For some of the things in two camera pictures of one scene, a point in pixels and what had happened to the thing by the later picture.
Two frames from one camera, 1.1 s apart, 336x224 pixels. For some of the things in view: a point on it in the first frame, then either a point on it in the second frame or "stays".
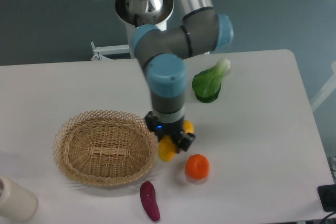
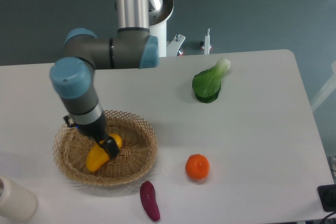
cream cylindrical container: x=17 y=204 stays
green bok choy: x=207 y=84 stays
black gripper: x=161 y=128 -> x=97 y=131
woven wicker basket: x=105 y=147 stays
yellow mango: x=167 y=147 -> x=97 y=157
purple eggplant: x=147 y=195 stays
